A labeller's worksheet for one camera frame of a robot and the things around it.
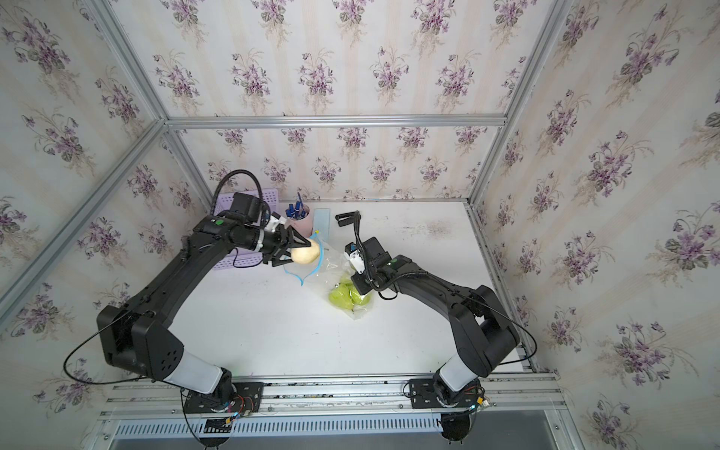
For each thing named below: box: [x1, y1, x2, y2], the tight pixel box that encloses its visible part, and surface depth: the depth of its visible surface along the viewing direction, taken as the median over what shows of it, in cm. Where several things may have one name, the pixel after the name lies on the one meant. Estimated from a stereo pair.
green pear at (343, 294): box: [328, 278, 357, 312], surface depth 88 cm
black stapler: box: [334, 210, 362, 227], surface depth 114 cm
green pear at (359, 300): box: [348, 290, 371, 306], surface depth 88 cm
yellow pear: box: [290, 238, 320, 265], surface depth 76 cm
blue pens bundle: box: [285, 191, 307, 220], surface depth 107 cm
